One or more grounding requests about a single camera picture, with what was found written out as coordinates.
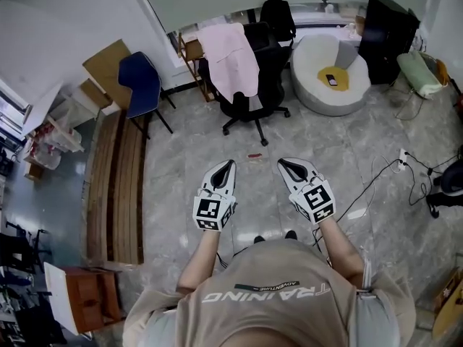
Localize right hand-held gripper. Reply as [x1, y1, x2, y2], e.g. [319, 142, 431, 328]
[276, 158, 338, 226]

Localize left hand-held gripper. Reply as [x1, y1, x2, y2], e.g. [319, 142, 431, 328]
[192, 159, 239, 234]

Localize black office chair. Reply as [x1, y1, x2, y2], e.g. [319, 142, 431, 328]
[197, 21, 292, 147]

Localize pink clothes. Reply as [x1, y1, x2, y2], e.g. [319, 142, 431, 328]
[196, 22, 260, 104]

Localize person's left forearm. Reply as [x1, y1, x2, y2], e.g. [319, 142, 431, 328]
[176, 228, 222, 296]

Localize person's right forearm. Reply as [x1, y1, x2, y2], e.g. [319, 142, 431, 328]
[317, 217, 366, 289]

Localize blue plastic chair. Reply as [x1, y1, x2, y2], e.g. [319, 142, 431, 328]
[118, 51, 177, 140]

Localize white egg-shaped beanbag seat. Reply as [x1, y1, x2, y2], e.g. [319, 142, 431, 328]
[291, 33, 373, 117]

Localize wooden slat panel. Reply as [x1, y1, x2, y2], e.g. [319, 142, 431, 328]
[85, 110, 151, 265]

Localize grey cushion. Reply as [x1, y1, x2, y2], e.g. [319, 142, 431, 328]
[334, 43, 360, 70]

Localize wooden rack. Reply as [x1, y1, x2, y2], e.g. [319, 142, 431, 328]
[177, 29, 218, 103]

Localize person's beige shirt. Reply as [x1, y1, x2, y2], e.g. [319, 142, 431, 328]
[122, 239, 417, 347]

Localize flat cardboard box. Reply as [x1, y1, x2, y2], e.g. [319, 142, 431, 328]
[78, 77, 114, 110]

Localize pale green folded blanket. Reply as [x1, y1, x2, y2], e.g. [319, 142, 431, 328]
[396, 51, 444, 100]

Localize black backpack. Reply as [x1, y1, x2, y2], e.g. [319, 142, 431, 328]
[259, 0, 297, 43]

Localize large cardboard sheet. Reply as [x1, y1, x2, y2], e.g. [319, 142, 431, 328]
[82, 38, 133, 112]

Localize black cabinet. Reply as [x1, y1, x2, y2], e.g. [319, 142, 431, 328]
[357, 0, 422, 86]

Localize orange bag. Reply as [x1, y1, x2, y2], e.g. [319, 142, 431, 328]
[435, 59, 451, 87]

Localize clear plastic bags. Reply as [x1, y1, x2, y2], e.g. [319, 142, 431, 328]
[22, 127, 82, 170]

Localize brown wooden cabinet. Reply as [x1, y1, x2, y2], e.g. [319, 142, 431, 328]
[60, 265, 124, 335]

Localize white board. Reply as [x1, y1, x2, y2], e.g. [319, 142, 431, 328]
[43, 262, 93, 336]

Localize open cardboard box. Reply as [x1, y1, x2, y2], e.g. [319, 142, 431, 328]
[431, 265, 463, 341]

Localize black metal stand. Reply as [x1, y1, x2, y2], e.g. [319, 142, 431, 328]
[0, 220, 52, 275]

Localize long black cable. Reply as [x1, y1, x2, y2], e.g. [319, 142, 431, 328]
[311, 157, 403, 249]

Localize black cable bundle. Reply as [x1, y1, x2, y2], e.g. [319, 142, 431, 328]
[404, 150, 463, 207]

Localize white wooden frame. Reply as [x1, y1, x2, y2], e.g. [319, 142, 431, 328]
[44, 92, 101, 154]

